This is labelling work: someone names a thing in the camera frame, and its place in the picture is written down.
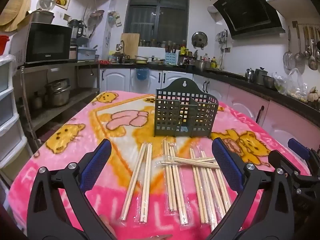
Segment black microwave oven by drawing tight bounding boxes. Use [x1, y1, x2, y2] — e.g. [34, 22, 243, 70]
[24, 22, 73, 64]

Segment white kitchen base cabinets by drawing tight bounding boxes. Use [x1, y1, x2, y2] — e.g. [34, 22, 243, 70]
[100, 67, 320, 160]

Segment group of wooden chopsticks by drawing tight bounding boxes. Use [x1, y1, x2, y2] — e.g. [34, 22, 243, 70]
[120, 136, 232, 230]

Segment dark green utensil holder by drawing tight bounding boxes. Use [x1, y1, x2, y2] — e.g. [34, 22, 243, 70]
[154, 78, 219, 138]

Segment light blue knife block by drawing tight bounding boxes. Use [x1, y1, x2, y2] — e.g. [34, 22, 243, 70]
[165, 52, 178, 65]

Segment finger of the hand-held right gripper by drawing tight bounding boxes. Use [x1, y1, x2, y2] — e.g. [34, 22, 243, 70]
[287, 138, 320, 175]
[268, 150, 313, 183]

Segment hanging steel skimmer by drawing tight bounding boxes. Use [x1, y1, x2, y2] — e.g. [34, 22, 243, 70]
[308, 26, 318, 70]

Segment blue plastic bag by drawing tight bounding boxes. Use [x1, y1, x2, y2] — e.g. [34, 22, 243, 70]
[136, 67, 150, 81]

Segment hanging steel ladle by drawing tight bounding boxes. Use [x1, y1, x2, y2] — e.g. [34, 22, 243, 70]
[294, 24, 305, 67]

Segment hanging wire strainer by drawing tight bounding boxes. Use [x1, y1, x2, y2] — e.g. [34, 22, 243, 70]
[283, 26, 296, 70]

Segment small steel pot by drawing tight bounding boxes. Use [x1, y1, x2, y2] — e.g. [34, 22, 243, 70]
[262, 75, 275, 89]

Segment pile of garlic bulbs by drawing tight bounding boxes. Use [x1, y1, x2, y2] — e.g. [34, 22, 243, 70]
[308, 86, 320, 102]

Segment metal shelf rack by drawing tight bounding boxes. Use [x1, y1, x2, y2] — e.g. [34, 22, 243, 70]
[17, 60, 100, 140]

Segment large steel kettle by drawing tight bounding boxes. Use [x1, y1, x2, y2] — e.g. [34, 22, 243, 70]
[254, 67, 268, 85]

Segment black kitchen countertop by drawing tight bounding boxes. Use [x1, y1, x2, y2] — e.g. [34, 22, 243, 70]
[99, 62, 320, 128]

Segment wooden cutting board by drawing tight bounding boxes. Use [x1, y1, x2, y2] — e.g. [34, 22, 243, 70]
[121, 33, 140, 58]

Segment glass pot lid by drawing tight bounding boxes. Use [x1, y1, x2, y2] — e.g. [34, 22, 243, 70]
[39, 0, 57, 11]

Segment dark framed window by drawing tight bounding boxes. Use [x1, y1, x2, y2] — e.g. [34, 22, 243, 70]
[124, 0, 190, 46]

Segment white plastic drawer unit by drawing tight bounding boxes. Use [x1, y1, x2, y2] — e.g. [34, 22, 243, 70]
[0, 54, 28, 168]

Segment round bamboo board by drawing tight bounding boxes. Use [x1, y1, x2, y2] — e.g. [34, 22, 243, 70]
[0, 0, 32, 25]

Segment wall mounted utensil caddy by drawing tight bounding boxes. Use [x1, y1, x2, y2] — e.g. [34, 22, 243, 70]
[108, 11, 123, 28]

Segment black range hood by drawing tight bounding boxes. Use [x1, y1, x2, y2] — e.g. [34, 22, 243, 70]
[213, 0, 286, 40]

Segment blender with brown base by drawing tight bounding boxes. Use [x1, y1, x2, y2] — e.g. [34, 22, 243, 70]
[68, 19, 84, 60]

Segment stacked steel pots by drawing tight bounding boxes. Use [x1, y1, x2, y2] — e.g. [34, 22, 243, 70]
[45, 78, 72, 107]

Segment hanging small kitchen tools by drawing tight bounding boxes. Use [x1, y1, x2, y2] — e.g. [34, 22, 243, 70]
[215, 29, 228, 44]

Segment round wooden board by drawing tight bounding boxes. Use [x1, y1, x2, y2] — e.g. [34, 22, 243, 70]
[0, 12, 32, 32]

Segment clear bag of vegetables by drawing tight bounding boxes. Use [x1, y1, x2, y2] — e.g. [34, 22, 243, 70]
[273, 71, 308, 103]

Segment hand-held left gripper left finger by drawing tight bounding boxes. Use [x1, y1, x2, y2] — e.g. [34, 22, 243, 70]
[26, 139, 112, 240]

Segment pink printed bear blanket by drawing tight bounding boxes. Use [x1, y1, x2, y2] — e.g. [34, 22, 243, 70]
[9, 91, 310, 240]

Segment steel mixing pot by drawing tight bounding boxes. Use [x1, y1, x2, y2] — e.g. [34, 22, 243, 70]
[194, 60, 212, 72]

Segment row of spice jars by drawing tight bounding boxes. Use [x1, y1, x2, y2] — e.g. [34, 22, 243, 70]
[139, 39, 187, 48]

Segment cluster of oil bottles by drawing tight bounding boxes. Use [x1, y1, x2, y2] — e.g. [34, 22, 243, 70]
[202, 53, 218, 69]

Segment steel pot lid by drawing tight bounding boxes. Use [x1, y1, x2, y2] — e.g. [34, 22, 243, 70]
[191, 31, 208, 48]

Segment grey metal container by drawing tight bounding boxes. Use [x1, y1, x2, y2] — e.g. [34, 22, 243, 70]
[30, 10, 55, 24]

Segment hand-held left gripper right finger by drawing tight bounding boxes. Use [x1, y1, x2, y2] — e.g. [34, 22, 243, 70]
[210, 137, 297, 240]

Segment light blue plastic box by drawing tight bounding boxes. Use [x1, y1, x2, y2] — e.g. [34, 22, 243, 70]
[77, 47, 97, 61]

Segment red plastic basin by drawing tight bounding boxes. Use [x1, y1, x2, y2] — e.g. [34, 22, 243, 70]
[0, 35, 10, 55]

